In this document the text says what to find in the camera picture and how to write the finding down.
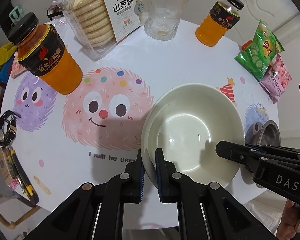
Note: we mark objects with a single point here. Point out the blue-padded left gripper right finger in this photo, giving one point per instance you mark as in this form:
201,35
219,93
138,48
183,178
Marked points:
205,211

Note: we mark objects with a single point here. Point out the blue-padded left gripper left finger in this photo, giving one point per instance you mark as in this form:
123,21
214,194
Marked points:
95,211

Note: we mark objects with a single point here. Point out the large steel bowl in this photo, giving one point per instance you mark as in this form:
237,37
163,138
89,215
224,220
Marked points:
263,134

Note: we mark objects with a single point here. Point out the cream ceramic bowl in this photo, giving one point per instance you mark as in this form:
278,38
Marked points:
196,118

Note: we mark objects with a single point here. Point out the green ceramic bowl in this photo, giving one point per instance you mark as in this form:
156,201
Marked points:
149,142

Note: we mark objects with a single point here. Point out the yellow utility knife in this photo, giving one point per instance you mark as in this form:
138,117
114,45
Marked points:
23,179

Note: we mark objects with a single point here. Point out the pink snack bag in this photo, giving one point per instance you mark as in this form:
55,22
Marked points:
276,79

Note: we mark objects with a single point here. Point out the small cardboard box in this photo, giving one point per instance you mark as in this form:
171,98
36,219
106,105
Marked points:
7,169

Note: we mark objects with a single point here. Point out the black wristwatch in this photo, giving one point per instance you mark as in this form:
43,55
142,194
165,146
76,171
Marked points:
8,127

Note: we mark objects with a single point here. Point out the green Lays chips bag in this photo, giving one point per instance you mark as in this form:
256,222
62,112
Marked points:
257,57

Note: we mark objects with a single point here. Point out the orange snack packet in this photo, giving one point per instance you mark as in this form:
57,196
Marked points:
246,45

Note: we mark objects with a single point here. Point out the small pink candy packet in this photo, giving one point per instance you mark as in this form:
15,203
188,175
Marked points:
17,69

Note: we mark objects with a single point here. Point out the orange drink bottle back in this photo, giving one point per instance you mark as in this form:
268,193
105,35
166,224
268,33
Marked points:
221,18

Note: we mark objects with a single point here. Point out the orange drink bottle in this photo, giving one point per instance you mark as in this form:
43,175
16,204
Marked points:
42,52
221,18

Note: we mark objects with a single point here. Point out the orange drink bottle front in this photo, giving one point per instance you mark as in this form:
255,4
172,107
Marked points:
42,52

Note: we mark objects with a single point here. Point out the white door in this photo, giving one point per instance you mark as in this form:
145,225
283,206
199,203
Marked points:
281,16

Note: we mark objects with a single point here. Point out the biscuit box clear plastic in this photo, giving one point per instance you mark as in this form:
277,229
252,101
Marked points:
99,25

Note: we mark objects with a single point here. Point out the clear drinking glass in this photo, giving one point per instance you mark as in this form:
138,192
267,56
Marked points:
164,18

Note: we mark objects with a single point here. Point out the black wire rack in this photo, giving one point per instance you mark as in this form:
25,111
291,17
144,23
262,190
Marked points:
54,11

